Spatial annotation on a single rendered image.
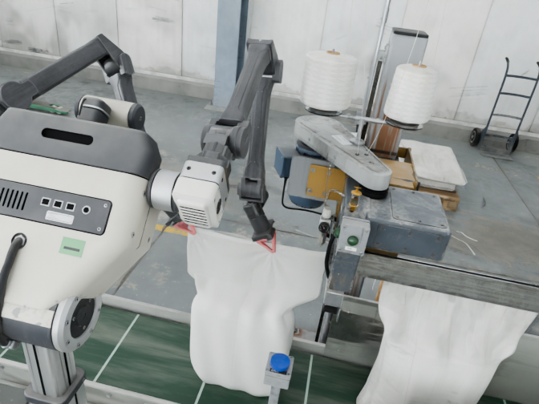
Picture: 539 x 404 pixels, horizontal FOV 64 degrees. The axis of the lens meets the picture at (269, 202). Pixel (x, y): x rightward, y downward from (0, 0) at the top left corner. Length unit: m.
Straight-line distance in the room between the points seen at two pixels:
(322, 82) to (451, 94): 5.23
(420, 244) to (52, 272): 0.91
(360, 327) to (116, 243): 1.28
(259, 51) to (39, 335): 0.88
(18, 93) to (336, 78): 0.86
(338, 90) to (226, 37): 4.77
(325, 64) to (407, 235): 0.54
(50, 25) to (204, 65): 2.46
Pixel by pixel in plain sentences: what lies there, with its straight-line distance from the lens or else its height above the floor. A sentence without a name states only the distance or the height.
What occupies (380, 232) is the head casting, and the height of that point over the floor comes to 1.29.
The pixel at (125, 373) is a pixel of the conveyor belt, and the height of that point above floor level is 0.38.
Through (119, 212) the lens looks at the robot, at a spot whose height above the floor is 1.43.
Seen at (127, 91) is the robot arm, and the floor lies 1.49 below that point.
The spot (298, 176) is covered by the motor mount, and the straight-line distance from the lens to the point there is 1.58.
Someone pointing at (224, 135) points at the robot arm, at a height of 1.55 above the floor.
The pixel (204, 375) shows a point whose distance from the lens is 1.87.
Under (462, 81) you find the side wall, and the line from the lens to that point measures 6.49.
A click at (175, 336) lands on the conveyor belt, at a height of 0.38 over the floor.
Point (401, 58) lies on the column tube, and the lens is 1.56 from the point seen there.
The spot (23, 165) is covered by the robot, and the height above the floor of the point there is 1.47.
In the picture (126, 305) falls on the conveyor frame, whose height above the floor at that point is 0.39.
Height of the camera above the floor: 1.91
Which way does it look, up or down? 29 degrees down
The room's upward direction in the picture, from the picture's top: 7 degrees clockwise
